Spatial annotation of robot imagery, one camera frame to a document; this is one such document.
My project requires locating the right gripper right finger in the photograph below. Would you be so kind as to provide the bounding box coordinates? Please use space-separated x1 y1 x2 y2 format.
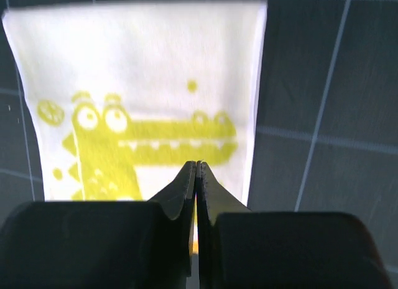
196 162 392 288

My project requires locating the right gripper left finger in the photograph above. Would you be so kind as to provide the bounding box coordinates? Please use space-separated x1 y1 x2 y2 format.
1 161 197 288

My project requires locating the yellow patterned towel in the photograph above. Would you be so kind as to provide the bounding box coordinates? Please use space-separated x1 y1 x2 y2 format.
2 0 267 203

